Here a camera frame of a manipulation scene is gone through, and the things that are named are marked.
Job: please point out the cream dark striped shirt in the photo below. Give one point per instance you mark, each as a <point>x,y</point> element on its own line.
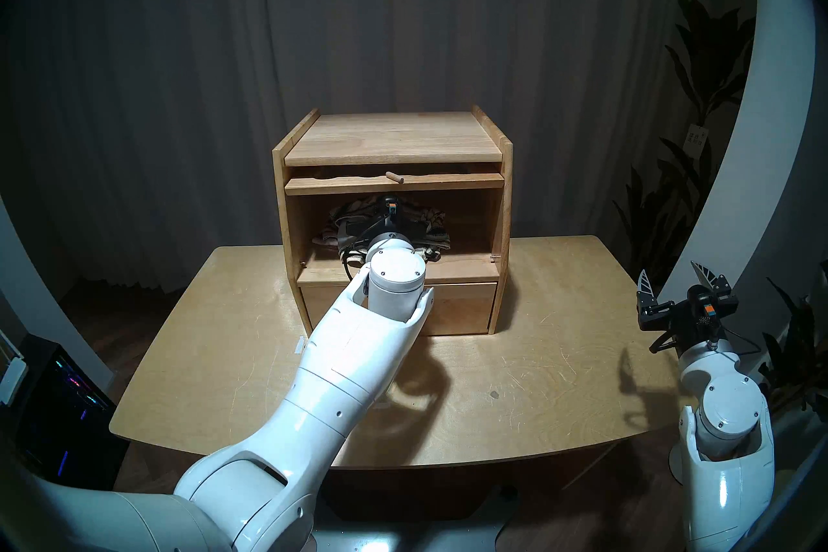
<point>433,227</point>

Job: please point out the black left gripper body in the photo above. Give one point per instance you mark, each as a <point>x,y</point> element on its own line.
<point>388,221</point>

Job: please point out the wooden flip door with peg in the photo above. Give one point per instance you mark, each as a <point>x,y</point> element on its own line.
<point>336,184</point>

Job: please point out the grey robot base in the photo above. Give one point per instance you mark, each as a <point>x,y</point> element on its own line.
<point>414,534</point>

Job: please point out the small dark leafy plant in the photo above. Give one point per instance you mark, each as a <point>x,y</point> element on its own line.
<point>799,357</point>

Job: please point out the white tape strip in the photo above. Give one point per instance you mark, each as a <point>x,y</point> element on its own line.
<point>300,346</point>

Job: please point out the white plant label tag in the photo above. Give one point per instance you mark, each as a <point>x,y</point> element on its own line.
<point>697,137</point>

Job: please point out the tall dark leafy plant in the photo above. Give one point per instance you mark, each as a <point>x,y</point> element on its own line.
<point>708,65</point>

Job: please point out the small white box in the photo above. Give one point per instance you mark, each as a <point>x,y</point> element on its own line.
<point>11,379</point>

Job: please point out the wooden cabinet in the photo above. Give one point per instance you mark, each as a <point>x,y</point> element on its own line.
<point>401,137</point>

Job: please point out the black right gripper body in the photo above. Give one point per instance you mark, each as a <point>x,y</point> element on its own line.
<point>698,316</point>

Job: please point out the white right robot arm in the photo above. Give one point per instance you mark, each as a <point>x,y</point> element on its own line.
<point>731,418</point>

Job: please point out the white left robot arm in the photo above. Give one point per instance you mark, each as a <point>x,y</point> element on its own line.
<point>336,376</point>

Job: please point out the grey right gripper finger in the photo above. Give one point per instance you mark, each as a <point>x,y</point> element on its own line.
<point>646,300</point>
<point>718,287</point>

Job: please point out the white curved arch panel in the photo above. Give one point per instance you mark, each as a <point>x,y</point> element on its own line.
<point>770,137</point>
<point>32,305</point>

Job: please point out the black computer tower with lights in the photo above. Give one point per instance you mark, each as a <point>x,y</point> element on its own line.
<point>61,408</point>

